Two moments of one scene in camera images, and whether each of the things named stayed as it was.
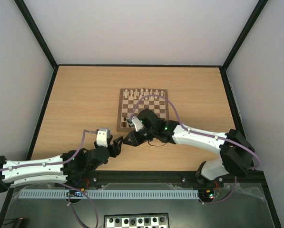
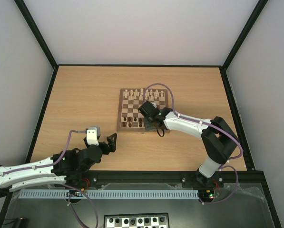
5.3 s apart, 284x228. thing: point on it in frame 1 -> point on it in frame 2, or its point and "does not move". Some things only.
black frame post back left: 24,9 does not move
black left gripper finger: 118,141 -> 112,141
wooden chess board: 128,98 does not move
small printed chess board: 145,220 does not move
